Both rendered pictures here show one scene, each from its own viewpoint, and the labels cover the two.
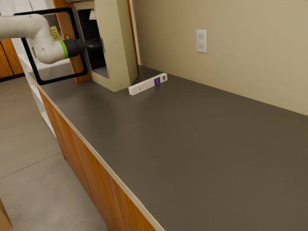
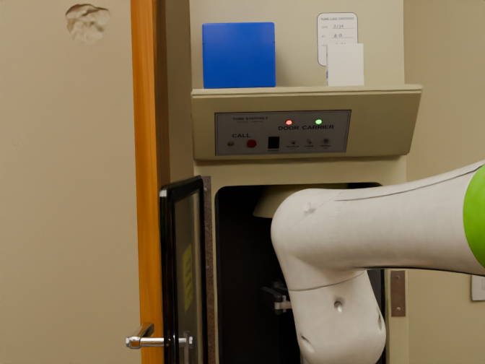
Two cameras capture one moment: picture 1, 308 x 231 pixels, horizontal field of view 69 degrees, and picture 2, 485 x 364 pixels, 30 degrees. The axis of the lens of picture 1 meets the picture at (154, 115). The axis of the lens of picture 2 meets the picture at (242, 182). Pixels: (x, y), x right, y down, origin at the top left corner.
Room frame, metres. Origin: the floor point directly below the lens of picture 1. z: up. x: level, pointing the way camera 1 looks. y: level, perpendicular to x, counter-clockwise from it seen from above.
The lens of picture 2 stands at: (0.70, 1.51, 1.45)
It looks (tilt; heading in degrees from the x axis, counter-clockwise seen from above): 3 degrees down; 300
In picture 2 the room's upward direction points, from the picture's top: 1 degrees counter-clockwise
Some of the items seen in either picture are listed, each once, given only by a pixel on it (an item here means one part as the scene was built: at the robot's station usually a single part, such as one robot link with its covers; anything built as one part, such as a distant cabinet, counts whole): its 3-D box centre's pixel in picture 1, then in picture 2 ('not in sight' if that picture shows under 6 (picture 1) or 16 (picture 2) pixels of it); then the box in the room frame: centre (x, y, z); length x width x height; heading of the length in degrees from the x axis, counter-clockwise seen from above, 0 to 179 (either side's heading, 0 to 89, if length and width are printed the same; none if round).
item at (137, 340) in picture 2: not in sight; (154, 335); (1.36, 0.61, 1.20); 0.10 x 0.05 x 0.03; 115
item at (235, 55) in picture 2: not in sight; (237, 58); (1.36, 0.39, 1.56); 0.10 x 0.10 x 0.09; 33
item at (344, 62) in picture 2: not in sight; (344, 66); (1.23, 0.31, 1.54); 0.05 x 0.05 x 0.06; 27
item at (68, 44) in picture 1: (69, 47); not in sight; (1.22, 0.39, 1.20); 0.09 x 0.06 x 0.12; 32
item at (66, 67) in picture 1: (54, 47); (187, 330); (1.37, 0.53, 1.19); 0.30 x 0.01 x 0.40; 115
